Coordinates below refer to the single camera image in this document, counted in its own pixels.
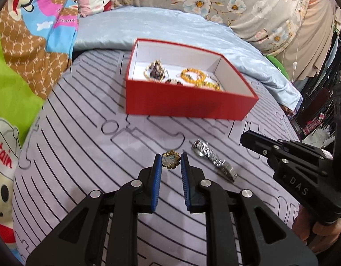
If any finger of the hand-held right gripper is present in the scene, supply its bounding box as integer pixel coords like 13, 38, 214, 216
240, 130, 287, 159

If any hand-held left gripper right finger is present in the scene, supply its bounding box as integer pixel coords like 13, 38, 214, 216
180, 152, 317, 266

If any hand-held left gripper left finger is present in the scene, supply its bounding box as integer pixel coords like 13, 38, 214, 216
26, 155, 162, 266

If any gold flower brooch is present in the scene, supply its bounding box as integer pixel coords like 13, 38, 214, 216
162, 150, 180, 169

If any silver wristwatch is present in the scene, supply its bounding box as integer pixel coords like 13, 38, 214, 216
192, 139, 238, 183

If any red cardboard box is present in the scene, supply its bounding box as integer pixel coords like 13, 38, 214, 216
126, 38, 260, 121

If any yellow bead bracelet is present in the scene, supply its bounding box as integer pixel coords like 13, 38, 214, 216
181, 67, 223, 91

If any gold bead bracelet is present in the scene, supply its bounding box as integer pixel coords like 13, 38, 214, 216
144, 59, 167, 83

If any person's right hand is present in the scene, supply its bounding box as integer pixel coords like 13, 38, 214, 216
292, 209, 341, 253

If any dark wooden chair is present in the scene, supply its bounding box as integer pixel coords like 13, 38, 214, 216
295, 87, 333, 142

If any beige hanging garment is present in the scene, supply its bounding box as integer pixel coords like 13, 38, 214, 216
273, 0, 341, 82

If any rack of hanging clothes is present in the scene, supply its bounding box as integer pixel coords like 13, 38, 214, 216
320, 0, 341, 95

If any grey floral quilt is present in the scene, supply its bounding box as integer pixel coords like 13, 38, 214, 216
104, 0, 312, 56

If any light blue quilt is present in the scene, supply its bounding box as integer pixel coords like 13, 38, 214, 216
74, 6, 302, 110

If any cartoon monkey printed blanket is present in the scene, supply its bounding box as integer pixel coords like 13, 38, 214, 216
0, 0, 79, 266

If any white cord with switch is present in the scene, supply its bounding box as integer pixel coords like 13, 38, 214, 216
291, 0, 304, 70

